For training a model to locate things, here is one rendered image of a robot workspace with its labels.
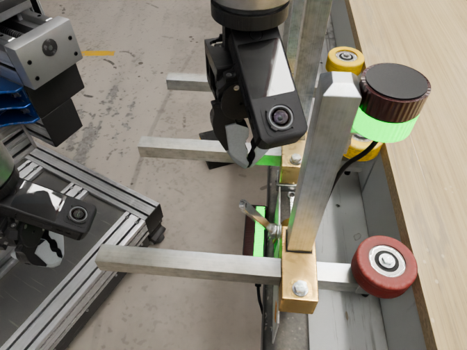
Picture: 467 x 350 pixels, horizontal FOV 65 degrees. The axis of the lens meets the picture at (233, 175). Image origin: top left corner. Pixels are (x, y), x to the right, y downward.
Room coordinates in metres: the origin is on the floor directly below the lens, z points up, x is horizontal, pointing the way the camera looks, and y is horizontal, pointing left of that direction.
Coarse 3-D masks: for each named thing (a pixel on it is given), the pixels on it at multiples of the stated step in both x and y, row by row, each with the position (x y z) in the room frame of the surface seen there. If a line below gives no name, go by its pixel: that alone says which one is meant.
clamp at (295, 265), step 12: (288, 252) 0.26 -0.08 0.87; (300, 252) 0.26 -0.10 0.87; (312, 252) 0.26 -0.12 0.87; (288, 264) 0.24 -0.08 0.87; (300, 264) 0.24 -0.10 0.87; (312, 264) 0.24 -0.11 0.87; (288, 276) 0.22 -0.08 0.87; (300, 276) 0.22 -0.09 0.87; (312, 276) 0.22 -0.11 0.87; (288, 288) 0.21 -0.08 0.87; (312, 288) 0.21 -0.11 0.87; (288, 300) 0.19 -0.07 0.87; (300, 300) 0.19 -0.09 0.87; (312, 300) 0.19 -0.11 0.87; (300, 312) 0.19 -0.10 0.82; (312, 312) 0.19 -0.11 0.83
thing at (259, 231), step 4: (256, 208) 0.46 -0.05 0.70; (260, 208) 0.46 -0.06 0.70; (260, 212) 0.45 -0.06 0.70; (264, 212) 0.45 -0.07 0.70; (264, 216) 0.44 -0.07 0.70; (256, 224) 0.42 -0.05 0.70; (256, 228) 0.41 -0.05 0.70; (260, 228) 0.41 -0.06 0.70; (256, 232) 0.40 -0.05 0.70; (260, 232) 0.40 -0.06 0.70; (256, 236) 0.39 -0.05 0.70; (260, 236) 0.39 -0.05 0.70; (256, 240) 0.38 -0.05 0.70; (260, 240) 0.38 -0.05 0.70; (256, 244) 0.37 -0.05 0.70; (260, 244) 0.37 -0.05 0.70; (256, 248) 0.36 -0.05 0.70; (260, 248) 0.36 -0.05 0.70; (256, 252) 0.35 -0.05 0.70; (260, 252) 0.35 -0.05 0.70; (260, 256) 0.34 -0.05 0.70
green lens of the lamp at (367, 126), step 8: (360, 112) 0.26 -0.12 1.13; (360, 120) 0.26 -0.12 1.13; (368, 120) 0.26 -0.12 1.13; (376, 120) 0.25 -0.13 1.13; (360, 128) 0.26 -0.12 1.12; (368, 128) 0.25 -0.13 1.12; (376, 128) 0.25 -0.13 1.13; (384, 128) 0.25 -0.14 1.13; (392, 128) 0.25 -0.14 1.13; (400, 128) 0.25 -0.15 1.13; (408, 128) 0.25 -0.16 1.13; (368, 136) 0.25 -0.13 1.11; (376, 136) 0.25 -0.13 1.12; (384, 136) 0.25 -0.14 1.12; (392, 136) 0.25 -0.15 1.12; (400, 136) 0.25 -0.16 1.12
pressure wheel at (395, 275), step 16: (368, 240) 0.26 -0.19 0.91; (384, 240) 0.26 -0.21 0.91; (368, 256) 0.24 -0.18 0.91; (384, 256) 0.23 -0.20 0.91; (400, 256) 0.24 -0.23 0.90; (352, 272) 0.23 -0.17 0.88; (368, 272) 0.21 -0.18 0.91; (384, 272) 0.21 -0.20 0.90; (400, 272) 0.21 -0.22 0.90; (416, 272) 0.21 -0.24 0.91; (368, 288) 0.20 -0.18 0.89; (384, 288) 0.19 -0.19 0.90; (400, 288) 0.19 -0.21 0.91
